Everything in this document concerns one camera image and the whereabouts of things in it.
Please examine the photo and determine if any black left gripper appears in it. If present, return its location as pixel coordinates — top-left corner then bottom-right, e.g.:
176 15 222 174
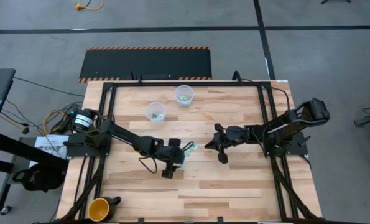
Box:
155 138 186 179

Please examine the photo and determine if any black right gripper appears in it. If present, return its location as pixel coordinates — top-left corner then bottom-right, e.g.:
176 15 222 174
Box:
204 123 254 165

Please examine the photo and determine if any clear plastic container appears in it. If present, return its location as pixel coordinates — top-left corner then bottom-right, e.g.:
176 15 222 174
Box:
174 84 195 106
145 101 167 124

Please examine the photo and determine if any black box with blue light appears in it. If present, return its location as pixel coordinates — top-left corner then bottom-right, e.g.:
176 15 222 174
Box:
131 70 173 82

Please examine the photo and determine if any black mug yellow inside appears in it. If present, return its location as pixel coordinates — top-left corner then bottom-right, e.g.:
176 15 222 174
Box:
87 195 123 223

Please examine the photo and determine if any black hazard-striped floor mat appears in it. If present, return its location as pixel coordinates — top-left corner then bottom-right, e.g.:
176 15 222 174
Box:
78 46 213 84

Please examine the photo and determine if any black power strip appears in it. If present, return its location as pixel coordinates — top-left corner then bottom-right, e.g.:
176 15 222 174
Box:
58 107 80 131

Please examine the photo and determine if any white printed paper sheet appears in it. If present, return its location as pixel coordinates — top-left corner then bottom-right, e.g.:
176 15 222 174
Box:
29 134 70 169

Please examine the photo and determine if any black bag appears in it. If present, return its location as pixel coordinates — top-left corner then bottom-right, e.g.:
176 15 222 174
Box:
12 163 66 192

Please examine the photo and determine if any black stand beam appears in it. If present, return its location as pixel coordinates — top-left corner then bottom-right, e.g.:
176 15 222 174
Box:
0 131 70 171

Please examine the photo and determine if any grey floor stand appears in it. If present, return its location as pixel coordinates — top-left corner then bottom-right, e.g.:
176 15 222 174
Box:
354 107 370 129

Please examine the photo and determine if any black stand leg with caster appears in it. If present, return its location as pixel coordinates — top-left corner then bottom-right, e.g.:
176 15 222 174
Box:
0 180 13 216

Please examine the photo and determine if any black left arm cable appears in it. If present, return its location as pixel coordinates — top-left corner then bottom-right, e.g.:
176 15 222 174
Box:
137 155 159 174

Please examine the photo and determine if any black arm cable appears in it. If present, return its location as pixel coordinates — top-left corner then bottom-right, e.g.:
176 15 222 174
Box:
137 155 159 174
270 86 292 114

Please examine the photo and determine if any black aluminium table frame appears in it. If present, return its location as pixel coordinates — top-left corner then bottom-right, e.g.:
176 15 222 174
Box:
58 80 321 224

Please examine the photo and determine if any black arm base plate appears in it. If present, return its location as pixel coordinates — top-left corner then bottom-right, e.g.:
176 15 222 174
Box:
62 133 113 158
264 131 312 157

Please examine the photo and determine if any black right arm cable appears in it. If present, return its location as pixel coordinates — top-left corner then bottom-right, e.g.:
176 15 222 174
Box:
270 86 292 114

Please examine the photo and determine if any yellow cable bundle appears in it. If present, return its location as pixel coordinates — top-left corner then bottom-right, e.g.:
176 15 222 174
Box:
42 108 70 135

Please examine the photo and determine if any thin black floor cable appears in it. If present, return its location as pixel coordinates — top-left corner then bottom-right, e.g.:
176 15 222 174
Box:
12 76 86 98

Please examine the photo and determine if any yellow extension cord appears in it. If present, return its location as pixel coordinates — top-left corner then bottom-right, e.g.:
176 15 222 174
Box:
75 0 104 11

